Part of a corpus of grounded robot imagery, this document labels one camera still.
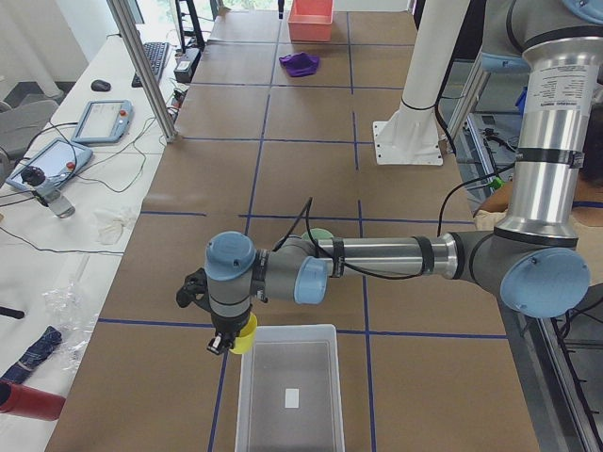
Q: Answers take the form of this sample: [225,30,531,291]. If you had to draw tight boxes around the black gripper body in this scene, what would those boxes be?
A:
[211,308,252,339]

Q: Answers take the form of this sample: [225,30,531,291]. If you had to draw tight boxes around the yellow plastic cup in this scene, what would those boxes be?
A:
[231,313,257,355]

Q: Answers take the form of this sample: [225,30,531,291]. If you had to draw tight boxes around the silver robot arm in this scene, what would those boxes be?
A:
[197,1,602,355]

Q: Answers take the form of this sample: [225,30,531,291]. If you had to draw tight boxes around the white label in box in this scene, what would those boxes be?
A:
[284,388,300,410]

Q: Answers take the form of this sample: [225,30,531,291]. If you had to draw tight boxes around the clear plastic storage box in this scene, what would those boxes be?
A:
[235,324,346,451]

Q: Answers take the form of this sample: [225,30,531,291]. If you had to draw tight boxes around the black power box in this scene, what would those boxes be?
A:
[173,48,202,84]

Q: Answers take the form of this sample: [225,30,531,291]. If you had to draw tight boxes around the mint green bowl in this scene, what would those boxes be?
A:
[301,228,334,241]

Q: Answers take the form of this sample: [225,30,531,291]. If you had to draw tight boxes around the crumpled clear plastic wrap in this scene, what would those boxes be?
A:
[42,282,100,374]

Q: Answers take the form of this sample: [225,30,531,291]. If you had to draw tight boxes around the crumpled white cloth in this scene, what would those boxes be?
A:
[94,207,138,245]

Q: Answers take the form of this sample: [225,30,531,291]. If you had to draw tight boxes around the folded blue umbrella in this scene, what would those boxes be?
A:
[1,326,62,384]

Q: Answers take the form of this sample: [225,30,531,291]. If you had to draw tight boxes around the red water bottle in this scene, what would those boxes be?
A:
[1,380,66,421]

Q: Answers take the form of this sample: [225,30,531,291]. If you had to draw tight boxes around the near teach pendant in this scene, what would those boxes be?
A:
[6,138,92,191]

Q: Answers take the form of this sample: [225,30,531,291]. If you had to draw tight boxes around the teach pendant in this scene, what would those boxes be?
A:
[72,100,134,146]
[6,138,92,191]

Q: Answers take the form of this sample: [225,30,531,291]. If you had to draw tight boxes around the far teach pendant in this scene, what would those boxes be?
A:
[72,100,134,146]

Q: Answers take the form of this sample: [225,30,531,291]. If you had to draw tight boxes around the clear bottle black cap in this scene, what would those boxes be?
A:
[21,166,75,218]

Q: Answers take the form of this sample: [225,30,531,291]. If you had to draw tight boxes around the purple microfibre cloth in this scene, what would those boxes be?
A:
[279,52,320,78]

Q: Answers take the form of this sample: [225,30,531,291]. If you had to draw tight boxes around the black computer mouse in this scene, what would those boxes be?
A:
[90,79,111,92]

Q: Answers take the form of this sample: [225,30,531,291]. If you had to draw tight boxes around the black keyboard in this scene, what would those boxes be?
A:
[142,41,171,83]

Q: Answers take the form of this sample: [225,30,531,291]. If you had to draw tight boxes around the pink plastic bin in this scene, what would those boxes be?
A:
[287,0,334,42]

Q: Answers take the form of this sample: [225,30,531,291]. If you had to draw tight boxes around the person in tan shirt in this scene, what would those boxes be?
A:
[475,161,602,237]

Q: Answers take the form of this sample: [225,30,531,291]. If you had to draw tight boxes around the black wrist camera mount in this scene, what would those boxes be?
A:
[175,267,211,312]

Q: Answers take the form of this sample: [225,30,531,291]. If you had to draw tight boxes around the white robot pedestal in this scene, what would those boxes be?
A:
[373,0,470,166]

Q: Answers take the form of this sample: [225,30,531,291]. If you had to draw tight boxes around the aluminium frame post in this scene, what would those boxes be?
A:
[107,0,177,143]

